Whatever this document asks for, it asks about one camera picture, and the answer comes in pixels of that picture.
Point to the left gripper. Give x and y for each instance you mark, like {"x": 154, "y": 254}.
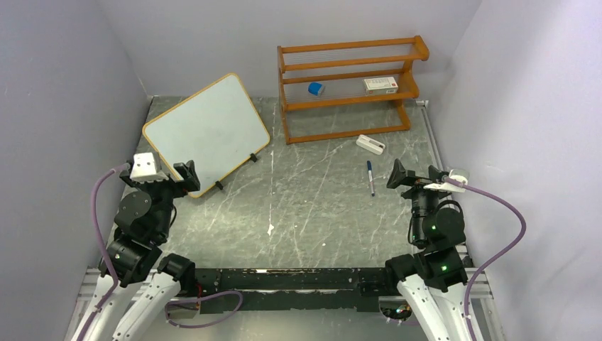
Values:
{"x": 187, "y": 172}

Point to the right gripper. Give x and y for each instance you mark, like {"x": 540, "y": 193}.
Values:
{"x": 400, "y": 175}

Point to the white blue whiteboard marker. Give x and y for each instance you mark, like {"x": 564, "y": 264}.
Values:
{"x": 370, "y": 178}

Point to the yellow framed whiteboard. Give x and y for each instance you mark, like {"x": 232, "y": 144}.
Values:
{"x": 218, "y": 128}

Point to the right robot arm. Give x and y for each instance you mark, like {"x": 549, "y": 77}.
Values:
{"x": 433, "y": 281}

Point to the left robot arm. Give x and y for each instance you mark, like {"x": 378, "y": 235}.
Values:
{"x": 136, "y": 281}

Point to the white whiteboard eraser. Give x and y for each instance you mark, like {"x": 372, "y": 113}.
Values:
{"x": 370, "y": 144}

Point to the orange wooden shelf rack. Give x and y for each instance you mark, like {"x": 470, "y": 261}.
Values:
{"x": 341, "y": 68}

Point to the white red cardboard box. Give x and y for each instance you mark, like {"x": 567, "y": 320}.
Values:
{"x": 380, "y": 85}

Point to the blue eraser block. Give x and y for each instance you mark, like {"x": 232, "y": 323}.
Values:
{"x": 315, "y": 88}

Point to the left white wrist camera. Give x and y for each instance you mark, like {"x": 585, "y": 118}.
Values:
{"x": 146, "y": 168}

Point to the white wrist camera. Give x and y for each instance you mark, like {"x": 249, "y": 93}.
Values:
{"x": 146, "y": 168}
{"x": 455, "y": 182}

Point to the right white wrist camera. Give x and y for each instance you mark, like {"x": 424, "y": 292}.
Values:
{"x": 455, "y": 182}

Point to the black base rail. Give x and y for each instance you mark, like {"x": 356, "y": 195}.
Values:
{"x": 359, "y": 289}

